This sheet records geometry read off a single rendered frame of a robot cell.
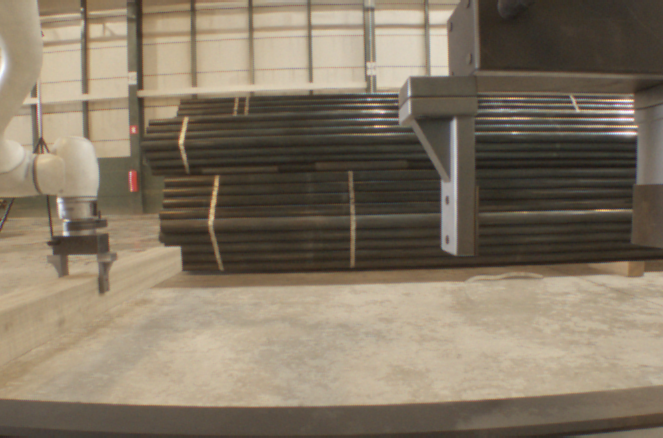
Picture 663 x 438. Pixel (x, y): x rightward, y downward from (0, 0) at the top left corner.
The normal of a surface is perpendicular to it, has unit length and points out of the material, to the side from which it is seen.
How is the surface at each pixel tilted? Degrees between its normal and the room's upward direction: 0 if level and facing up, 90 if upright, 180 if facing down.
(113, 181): 90
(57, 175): 96
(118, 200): 90
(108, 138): 90
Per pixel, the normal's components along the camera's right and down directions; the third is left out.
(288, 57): 0.00, 0.07
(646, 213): -1.00, 0.03
